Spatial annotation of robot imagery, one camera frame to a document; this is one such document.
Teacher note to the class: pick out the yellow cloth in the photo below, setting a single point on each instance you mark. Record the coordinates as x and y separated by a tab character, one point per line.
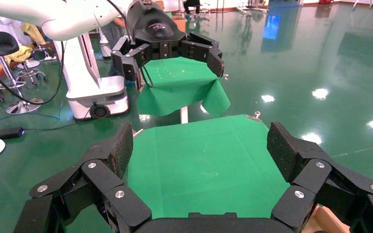
19	54

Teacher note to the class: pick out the white table post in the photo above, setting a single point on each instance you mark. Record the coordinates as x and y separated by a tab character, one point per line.
184	115

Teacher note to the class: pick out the small green draped cloth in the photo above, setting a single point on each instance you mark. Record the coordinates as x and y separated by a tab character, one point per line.
180	83

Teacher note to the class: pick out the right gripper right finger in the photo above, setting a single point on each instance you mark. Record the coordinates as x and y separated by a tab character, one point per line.
312	173

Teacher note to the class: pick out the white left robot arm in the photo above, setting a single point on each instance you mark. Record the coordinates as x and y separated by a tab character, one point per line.
61	16

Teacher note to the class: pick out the large green table cloth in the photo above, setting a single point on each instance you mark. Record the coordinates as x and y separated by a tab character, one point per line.
205	160

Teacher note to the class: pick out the open brown cardboard box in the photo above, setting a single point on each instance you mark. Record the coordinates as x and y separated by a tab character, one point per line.
328	222

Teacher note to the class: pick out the black office chair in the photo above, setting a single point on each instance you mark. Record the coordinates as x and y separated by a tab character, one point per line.
192	3

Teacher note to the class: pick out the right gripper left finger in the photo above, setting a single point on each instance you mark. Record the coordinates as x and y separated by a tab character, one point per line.
103	177

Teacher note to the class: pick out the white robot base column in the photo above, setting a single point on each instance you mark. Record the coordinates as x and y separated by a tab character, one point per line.
93	93

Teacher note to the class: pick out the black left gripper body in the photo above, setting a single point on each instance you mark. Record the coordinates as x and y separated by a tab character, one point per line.
156	29

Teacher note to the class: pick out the black power adapter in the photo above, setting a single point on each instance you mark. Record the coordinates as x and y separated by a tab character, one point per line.
9	132

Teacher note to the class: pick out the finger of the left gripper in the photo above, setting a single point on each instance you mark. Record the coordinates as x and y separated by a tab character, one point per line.
205	49
128	62

